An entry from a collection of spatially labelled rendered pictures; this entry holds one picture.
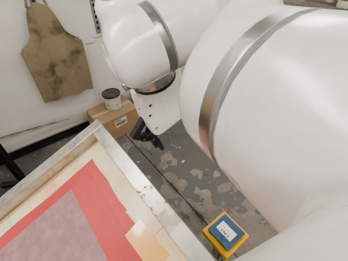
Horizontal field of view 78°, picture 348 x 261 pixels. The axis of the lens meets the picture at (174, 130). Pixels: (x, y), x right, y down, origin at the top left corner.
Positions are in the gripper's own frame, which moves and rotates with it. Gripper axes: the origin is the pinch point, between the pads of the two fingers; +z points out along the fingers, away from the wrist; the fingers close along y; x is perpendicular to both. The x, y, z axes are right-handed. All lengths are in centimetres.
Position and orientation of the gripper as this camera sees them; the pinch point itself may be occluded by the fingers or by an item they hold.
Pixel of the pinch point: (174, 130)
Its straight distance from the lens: 47.6
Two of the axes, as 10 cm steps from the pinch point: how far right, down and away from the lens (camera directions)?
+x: -6.2, -5.3, 5.7
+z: 2.3, 5.8, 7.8
